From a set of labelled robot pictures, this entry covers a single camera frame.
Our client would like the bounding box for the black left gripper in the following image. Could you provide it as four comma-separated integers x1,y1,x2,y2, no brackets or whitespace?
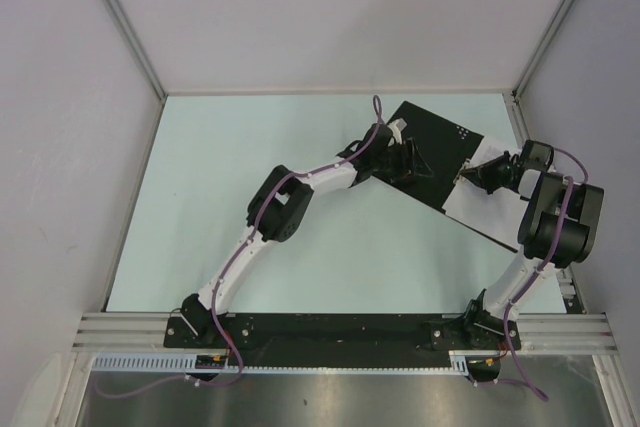
370,137,431,183

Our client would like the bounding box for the red and black file folder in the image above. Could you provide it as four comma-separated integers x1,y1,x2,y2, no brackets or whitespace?
372,100,526,254

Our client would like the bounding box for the printed text paper sheet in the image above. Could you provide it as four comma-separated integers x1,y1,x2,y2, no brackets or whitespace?
442,136,544,251

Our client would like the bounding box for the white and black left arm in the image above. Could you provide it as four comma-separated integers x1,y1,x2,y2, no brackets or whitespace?
180,120,434,347

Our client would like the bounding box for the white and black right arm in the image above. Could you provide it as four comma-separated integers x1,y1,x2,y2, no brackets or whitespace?
454,140,605,350

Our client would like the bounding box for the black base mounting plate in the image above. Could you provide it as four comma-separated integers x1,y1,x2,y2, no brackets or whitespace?
163,312,522,369

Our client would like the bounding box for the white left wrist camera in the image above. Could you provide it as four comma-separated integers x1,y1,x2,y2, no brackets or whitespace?
387,118,407,144

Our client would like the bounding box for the aluminium right side rail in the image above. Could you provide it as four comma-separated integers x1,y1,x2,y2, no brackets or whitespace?
503,92,586,314

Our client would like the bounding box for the aluminium front frame rail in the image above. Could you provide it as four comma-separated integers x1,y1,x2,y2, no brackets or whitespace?
73,312,618,355

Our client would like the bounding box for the aluminium right corner post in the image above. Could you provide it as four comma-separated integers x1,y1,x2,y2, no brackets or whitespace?
511,0,577,99

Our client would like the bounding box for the aluminium corner post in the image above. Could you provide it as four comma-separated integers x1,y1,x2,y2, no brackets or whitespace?
511,0,577,99
101,0,167,104

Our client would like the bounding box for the light blue slotted cable duct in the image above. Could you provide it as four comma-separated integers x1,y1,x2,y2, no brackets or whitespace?
92,353,469,376

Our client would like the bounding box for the aluminium left corner post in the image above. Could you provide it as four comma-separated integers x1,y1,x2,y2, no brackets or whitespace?
101,0,167,104

